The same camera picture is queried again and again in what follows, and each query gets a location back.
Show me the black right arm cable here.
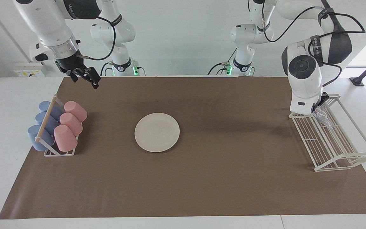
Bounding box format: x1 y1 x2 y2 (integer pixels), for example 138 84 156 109
75 17 116 61

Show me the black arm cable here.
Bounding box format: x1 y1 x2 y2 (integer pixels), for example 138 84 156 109
75 17 116 61
261 6 366 88

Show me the white wall socket box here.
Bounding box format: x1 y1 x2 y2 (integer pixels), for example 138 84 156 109
14 61 47 77

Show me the brown table mat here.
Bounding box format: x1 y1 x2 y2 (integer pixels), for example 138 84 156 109
0 76 366 220

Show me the cream round plate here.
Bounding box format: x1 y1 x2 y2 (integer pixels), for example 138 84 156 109
134 113 180 153

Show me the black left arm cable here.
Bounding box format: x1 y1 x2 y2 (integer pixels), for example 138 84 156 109
261 6 366 88

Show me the black base cable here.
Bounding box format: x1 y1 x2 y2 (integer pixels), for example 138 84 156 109
100 62 113 77
208 48 237 75

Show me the cup rack with wooden handle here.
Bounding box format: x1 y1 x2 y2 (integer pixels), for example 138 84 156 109
34 94 83 157

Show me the black right base cable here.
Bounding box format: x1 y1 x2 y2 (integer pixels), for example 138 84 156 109
100 62 113 77

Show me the black left base cable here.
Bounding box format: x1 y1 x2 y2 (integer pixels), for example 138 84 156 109
208 48 237 75

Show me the blue plastic cup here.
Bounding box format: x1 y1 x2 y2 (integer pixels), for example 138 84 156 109
35 112 59 135
39 101 64 121
27 125 56 151

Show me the clear crinkled plastic bag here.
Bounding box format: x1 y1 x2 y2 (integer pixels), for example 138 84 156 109
313 107 333 128

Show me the pink plastic cup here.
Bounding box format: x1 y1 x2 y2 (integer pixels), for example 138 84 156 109
54 125 78 152
64 101 88 122
59 113 83 136

